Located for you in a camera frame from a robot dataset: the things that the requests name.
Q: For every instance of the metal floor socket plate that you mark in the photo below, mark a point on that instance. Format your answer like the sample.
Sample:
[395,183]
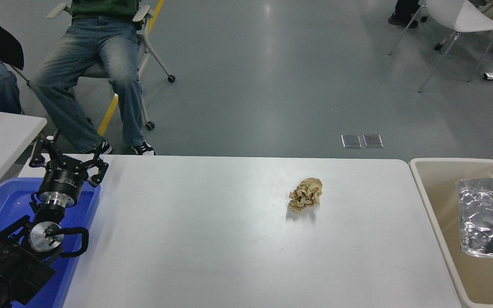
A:
[351,141]
[372,140]

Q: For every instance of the rolling chair with armrests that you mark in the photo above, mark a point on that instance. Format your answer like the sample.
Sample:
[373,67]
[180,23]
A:
[154,55]

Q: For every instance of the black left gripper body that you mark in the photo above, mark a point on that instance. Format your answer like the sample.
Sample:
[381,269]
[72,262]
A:
[62,179]

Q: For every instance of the seated person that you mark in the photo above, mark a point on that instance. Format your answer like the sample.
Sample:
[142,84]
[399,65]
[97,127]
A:
[79,55]

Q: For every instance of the large pale plastic bin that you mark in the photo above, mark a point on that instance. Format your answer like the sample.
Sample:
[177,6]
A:
[439,201]

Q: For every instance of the blue plastic tray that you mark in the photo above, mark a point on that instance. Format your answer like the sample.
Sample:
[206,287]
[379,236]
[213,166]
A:
[2,201]

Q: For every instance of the silver foil tray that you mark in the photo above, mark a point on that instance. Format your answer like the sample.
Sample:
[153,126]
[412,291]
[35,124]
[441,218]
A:
[482,214]

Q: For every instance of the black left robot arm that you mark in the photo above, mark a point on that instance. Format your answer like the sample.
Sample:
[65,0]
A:
[11,265]

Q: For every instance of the tan paper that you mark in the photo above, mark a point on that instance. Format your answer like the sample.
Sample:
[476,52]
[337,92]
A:
[306,194]

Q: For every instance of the white shell chair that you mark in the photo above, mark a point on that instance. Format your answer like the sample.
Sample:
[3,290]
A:
[464,17]

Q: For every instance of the grey chair leg with castor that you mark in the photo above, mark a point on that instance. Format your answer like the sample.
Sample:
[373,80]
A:
[19,75]

